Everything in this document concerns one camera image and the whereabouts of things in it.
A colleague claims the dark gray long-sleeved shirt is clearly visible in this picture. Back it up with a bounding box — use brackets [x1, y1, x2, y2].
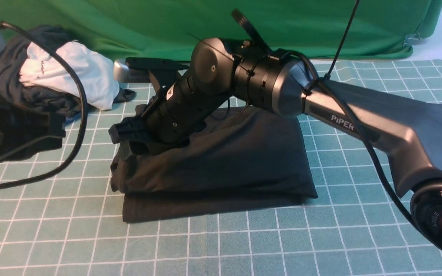
[109, 107, 318, 223]

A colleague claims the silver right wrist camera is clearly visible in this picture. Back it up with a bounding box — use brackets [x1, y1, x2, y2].
[113, 57, 189, 92]

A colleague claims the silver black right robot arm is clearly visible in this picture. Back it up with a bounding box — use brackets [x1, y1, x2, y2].
[109, 37, 442, 250]

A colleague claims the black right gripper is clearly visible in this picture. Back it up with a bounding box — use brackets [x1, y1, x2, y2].
[109, 71, 214, 155]

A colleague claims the green backdrop cloth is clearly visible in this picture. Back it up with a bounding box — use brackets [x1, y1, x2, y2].
[0, 0, 442, 61]

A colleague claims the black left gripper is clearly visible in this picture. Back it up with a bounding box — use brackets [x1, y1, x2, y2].
[0, 96, 66, 163]

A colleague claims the green checkered tablecloth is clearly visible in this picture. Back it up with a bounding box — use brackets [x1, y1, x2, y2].
[0, 59, 442, 276]

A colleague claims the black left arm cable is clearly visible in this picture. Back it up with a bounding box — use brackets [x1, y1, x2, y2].
[0, 21, 88, 194]

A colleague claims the metal binder clip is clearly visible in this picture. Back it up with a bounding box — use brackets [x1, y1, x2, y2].
[403, 33, 424, 48]

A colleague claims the dark gray crumpled garment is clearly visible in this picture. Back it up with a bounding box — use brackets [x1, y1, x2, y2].
[0, 25, 136, 123]

